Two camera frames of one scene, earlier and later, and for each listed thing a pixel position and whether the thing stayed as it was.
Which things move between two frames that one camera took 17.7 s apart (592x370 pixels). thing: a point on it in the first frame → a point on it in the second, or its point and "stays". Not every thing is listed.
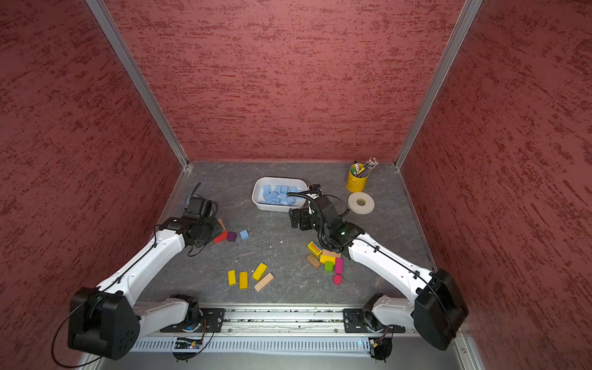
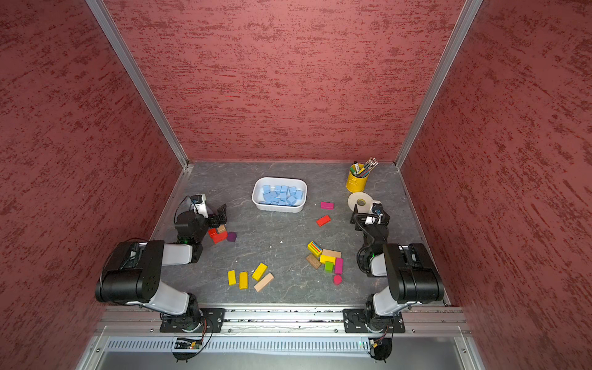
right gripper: x=304 y=214 → x=361 y=220
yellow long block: x=260 y=271 stays
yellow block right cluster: x=324 y=258 stays
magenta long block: x=339 y=266 stays
